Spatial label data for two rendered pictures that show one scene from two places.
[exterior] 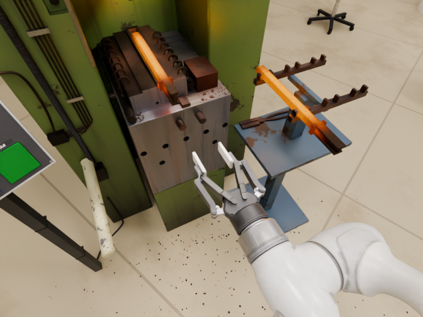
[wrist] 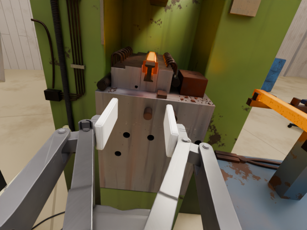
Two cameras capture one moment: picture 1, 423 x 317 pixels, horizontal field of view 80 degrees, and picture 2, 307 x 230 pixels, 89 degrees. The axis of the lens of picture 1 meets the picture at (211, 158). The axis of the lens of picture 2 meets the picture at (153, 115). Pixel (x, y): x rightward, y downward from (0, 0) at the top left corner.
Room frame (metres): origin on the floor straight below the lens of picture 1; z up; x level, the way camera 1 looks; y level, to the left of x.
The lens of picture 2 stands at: (0.24, -0.08, 1.09)
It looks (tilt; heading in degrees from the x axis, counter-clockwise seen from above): 28 degrees down; 23
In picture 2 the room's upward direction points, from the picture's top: 8 degrees clockwise
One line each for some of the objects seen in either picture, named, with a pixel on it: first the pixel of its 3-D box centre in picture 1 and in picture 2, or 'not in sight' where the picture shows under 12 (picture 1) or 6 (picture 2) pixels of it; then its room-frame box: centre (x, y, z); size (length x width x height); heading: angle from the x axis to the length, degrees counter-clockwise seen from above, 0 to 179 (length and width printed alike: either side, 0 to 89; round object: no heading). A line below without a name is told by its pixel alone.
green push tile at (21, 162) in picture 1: (14, 162); not in sight; (0.37, 0.48, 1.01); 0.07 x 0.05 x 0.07; 141
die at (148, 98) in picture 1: (141, 62); (145, 66); (0.88, 0.27, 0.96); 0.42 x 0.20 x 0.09; 26
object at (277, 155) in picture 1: (291, 134); (282, 192); (0.74, -0.34, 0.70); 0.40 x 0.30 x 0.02; 115
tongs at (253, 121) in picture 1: (300, 110); (296, 169); (0.88, -0.41, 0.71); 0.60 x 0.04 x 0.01; 110
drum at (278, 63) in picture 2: not in sight; (266, 73); (5.91, -1.03, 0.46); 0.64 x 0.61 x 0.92; 50
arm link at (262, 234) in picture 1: (261, 239); not in sight; (0.18, -0.10, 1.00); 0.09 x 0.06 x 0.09; 116
